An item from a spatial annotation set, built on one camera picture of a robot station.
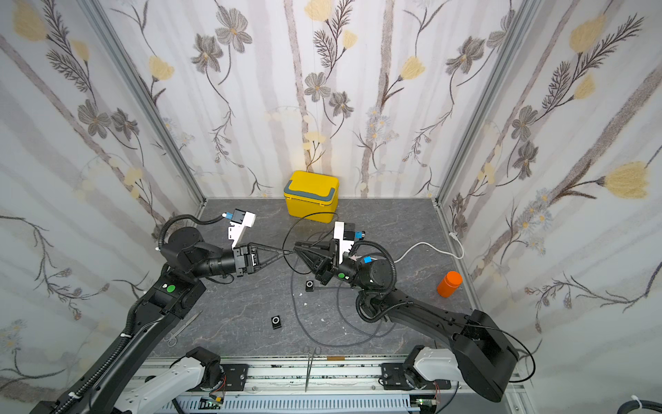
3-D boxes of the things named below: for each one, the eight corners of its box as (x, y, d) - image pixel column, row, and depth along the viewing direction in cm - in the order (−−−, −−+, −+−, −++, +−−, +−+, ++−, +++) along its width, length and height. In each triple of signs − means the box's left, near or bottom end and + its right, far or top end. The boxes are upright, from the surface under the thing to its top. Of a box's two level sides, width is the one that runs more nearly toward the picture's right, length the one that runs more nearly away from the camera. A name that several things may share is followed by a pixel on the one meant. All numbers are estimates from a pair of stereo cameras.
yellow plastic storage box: (287, 223, 113) (282, 201, 102) (292, 192, 126) (288, 169, 115) (338, 223, 113) (339, 201, 102) (338, 192, 126) (338, 170, 115)
